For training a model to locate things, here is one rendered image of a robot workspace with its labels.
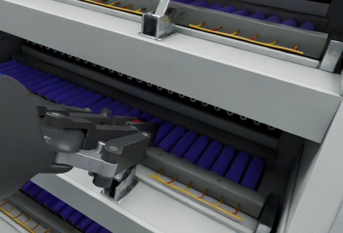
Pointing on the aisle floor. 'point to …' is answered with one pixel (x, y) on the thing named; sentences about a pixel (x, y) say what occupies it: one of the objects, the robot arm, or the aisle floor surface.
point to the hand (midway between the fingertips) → (133, 132)
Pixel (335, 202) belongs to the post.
